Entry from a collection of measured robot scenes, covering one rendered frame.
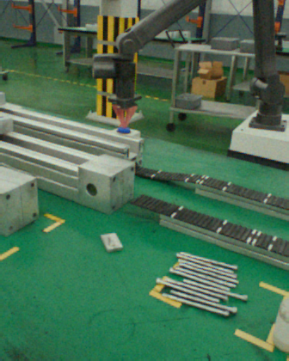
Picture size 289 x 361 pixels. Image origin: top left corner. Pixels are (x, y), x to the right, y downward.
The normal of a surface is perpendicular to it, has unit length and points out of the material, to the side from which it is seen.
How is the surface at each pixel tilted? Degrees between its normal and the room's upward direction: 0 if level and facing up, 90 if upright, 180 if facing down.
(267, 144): 90
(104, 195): 90
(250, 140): 90
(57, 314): 0
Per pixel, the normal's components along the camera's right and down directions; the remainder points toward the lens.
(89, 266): 0.06, -0.92
